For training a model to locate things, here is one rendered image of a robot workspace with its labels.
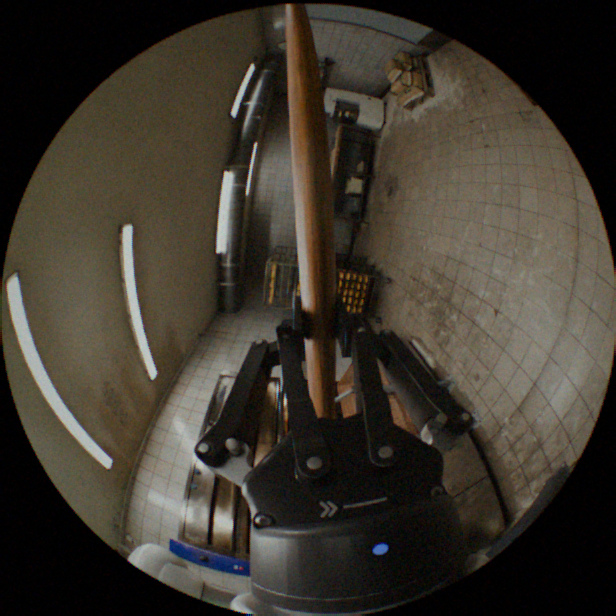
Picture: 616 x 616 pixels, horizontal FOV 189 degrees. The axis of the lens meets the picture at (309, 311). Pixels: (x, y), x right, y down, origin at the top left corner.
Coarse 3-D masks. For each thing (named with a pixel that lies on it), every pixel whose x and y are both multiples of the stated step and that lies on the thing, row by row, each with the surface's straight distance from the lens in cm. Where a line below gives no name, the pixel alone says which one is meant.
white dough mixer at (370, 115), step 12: (336, 96) 503; (348, 96) 510; (360, 96) 520; (348, 108) 480; (360, 108) 494; (372, 108) 505; (336, 120) 484; (348, 120) 482; (360, 120) 486; (372, 120) 489
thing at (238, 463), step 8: (232, 440) 10; (232, 448) 10; (240, 448) 10; (248, 448) 10; (232, 456) 10; (240, 456) 10; (248, 456) 10; (224, 464) 10; (232, 464) 10; (240, 464) 10; (248, 464) 10; (216, 472) 11; (224, 472) 10; (232, 472) 10; (240, 472) 10; (232, 480) 10; (240, 480) 10
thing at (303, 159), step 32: (288, 32) 31; (288, 64) 24; (320, 96) 20; (320, 128) 18; (320, 160) 17; (320, 192) 16; (320, 224) 16; (320, 256) 16; (320, 288) 17; (320, 320) 18; (320, 352) 20; (320, 384) 22; (320, 416) 27
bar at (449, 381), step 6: (450, 378) 202; (438, 384) 190; (444, 384) 196; (450, 384) 202; (354, 390) 150; (384, 390) 160; (390, 390) 162; (450, 390) 202; (342, 396) 153; (474, 414) 184; (474, 420) 182; (480, 420) 180; (474, 426) 185; (420, 438) 140
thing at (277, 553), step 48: (288, 432) 10; (336, 432) 10; (288, 480) 9; (336, 480) 8; (384, 480) 9; (432, 480) 9; (288, 528) 6; (336, 528) 6; (384, 528) 6; (432, 528) 6; (288, 576) 6; (336, 576) 6; (384, 576) 6; (432, 576) 7
